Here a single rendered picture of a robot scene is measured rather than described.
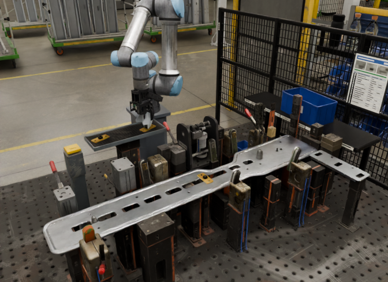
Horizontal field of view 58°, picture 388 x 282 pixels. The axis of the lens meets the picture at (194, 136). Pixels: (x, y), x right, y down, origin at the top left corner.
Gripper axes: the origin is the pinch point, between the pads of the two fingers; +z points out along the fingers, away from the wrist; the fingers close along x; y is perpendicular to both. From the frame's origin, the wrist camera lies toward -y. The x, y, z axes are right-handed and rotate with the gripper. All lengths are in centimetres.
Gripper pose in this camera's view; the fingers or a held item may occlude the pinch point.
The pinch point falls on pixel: (147, 125)
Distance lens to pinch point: 175.0
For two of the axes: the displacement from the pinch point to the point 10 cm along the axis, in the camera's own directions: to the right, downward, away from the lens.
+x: 7.9, 2.8, -5.5
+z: 0.0, 8.9, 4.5
